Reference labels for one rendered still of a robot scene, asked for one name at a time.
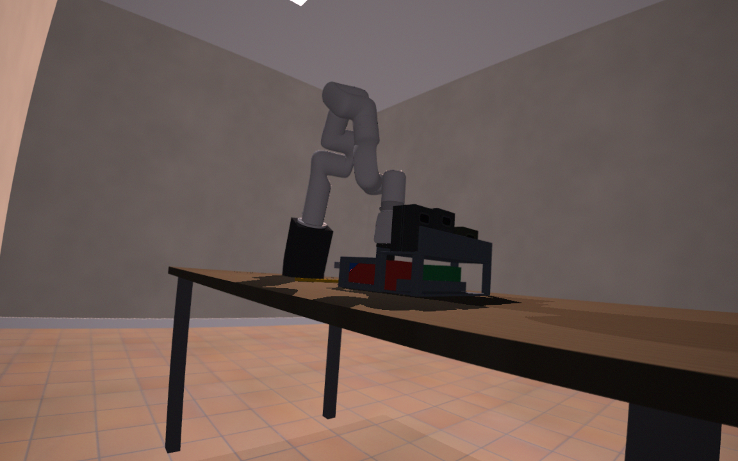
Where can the olive green case with orange latches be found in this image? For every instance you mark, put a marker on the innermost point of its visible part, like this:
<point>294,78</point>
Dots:
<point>463,231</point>

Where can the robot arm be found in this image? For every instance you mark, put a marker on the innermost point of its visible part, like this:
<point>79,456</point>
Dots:
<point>349,102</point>

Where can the dark grey metal shelf rack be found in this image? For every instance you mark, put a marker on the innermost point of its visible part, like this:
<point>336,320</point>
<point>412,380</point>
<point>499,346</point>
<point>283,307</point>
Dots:
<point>438,244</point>

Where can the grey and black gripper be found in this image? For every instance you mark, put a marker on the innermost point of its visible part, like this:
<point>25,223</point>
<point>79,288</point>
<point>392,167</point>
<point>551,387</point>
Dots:
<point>382,235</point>

